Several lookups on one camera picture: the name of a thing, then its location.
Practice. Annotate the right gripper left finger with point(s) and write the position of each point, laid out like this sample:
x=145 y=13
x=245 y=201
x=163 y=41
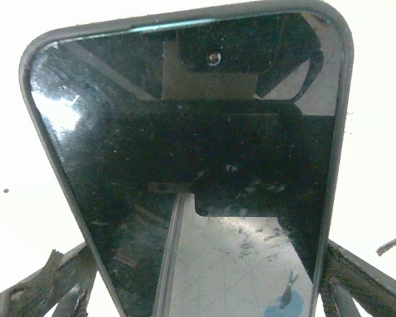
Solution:
x=36 y=287

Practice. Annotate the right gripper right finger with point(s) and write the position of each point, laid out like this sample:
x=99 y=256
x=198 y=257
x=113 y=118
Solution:
x=356 y=287

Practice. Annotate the black phone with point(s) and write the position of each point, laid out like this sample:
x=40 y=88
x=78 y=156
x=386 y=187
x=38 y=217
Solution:
x=184 y=18

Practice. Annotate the black smartphone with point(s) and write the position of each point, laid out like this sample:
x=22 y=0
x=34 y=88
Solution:
x=201 y=148

